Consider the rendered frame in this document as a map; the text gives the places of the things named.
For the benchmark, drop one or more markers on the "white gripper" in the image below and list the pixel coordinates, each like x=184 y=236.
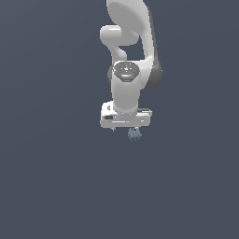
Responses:
x=124 y=119

